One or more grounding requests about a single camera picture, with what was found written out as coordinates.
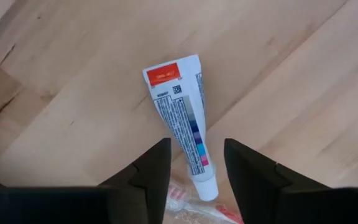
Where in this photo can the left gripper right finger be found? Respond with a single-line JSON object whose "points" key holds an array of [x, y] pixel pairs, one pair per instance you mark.
{"points": [[253, 183]]}

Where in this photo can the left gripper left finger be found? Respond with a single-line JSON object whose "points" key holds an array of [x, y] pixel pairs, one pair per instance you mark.
{"points": [[141, 186]]}

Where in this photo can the red toothbrush in wrapper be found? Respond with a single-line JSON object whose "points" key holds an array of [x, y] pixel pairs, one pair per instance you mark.
{"points": [[197, 211]]}

